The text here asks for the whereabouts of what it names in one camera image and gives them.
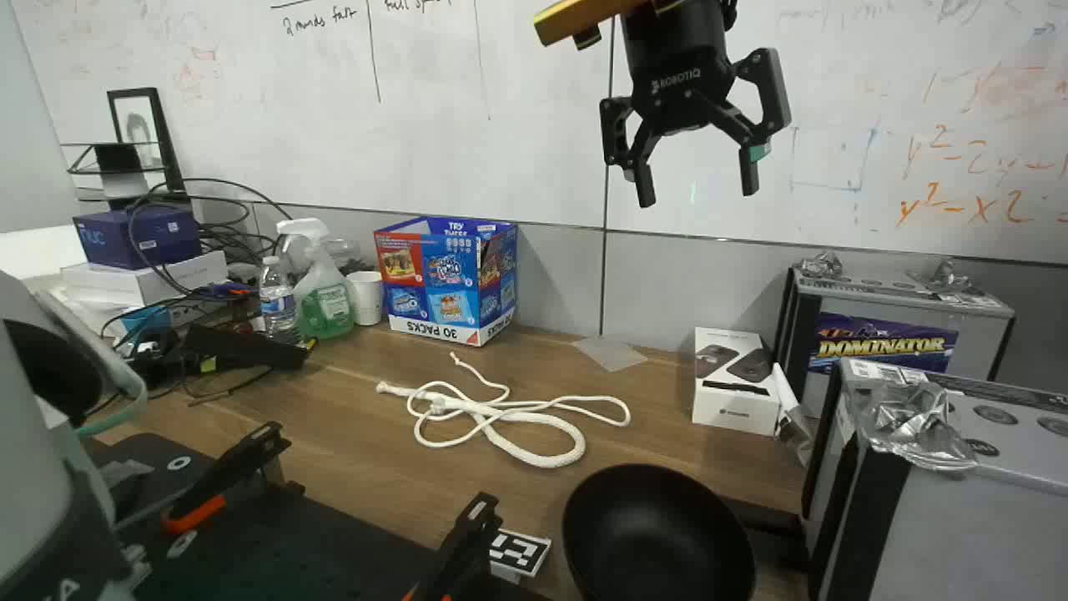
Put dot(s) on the whiteboard with writing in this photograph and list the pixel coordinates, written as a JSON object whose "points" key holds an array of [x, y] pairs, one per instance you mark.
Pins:
{"points": [[443, 113]]}

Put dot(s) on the black perforated breadboard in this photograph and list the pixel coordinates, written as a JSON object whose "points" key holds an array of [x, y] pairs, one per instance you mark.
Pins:
{"points": [[289, 557]]}

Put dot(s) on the crumpled aluminium foil piece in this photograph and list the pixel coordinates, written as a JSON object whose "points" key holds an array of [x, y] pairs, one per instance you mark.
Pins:
{"points": [[911, 418], [823, 269], [946, 274]]}

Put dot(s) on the green liquid spray bottle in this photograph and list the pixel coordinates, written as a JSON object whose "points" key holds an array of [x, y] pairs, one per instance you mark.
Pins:
{"points": [[321, 303]]}

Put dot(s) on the black picture frame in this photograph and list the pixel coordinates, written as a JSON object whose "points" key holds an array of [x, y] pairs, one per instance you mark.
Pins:
{"points": [[139, 128]]}

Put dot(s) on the white power strip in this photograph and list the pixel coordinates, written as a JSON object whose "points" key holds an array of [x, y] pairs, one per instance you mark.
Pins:
{"points": [[729, 389]]}

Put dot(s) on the blue printed carton box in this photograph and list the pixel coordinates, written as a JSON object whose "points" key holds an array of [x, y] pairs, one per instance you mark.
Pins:
{"points": [[443, 279]]}

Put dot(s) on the flat white box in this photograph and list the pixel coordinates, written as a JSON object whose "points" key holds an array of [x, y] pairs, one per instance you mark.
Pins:
{"points": [[144, 284]]}

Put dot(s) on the black bowl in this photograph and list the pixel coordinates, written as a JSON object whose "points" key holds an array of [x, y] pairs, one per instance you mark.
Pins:
{"points": [[656, 538]]}

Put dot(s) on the dark blue cardboard box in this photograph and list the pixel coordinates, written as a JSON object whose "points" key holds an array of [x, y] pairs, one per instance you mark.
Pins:
{"points": [[135, 234]]}

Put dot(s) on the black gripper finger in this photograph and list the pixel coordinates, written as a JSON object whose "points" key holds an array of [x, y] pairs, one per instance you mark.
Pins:
{"points": [[635, 135], [768, 101]]}

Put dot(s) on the clear plastic water bottle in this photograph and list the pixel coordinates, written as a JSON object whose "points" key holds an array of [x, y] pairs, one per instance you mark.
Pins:
{"points": [[279, 304]]}

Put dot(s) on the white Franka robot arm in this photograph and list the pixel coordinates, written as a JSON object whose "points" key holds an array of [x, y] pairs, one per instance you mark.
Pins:
{"points": [[34, 480]]}

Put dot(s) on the black hand tool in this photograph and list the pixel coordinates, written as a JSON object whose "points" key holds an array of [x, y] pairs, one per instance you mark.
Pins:
{"points": [[221, 353]]}

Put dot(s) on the black white fiducial tag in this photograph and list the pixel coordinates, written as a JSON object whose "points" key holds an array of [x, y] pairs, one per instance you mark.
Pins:
{"points": [[517, 557]]}

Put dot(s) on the black power strip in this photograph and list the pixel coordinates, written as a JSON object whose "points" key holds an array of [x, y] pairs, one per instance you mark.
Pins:
{"points": [[189, 304]]}

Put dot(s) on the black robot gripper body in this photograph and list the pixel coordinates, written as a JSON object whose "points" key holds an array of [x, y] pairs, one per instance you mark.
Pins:
{"points": [[678, 56]]}

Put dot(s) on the clear plastic sheet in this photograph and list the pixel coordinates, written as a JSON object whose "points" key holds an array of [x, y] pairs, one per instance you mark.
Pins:
{"points": [[607, 355]]}

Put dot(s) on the grey battery with round caps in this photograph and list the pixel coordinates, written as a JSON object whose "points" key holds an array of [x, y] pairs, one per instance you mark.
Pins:
{"points": [[970, 521]]}

